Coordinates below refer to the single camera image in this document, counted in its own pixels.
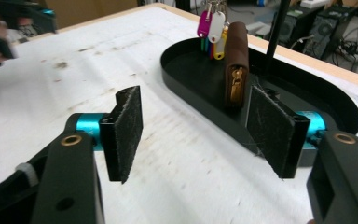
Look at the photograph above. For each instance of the black computer tower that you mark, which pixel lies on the black computer tower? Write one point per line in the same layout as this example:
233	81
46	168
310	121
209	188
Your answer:
292	29
326	31

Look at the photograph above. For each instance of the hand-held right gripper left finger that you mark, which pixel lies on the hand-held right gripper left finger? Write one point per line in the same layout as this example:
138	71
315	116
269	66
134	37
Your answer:
126	133

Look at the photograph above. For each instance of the black oval tray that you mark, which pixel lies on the black oval tray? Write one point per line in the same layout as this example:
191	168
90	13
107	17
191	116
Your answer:
192	71

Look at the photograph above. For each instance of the brown zip pouch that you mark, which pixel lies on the brown zip pouch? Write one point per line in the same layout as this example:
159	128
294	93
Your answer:
236	46

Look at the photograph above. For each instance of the white table mat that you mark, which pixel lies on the white table mat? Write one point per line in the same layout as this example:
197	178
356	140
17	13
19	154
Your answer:
183	186

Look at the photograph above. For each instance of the brown board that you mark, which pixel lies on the brown board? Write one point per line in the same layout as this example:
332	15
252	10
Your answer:
90	11

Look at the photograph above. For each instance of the white box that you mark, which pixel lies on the white box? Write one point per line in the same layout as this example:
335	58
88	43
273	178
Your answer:
316	3

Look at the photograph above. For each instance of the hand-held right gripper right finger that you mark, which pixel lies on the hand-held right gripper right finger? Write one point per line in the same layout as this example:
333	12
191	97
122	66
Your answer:
270	130

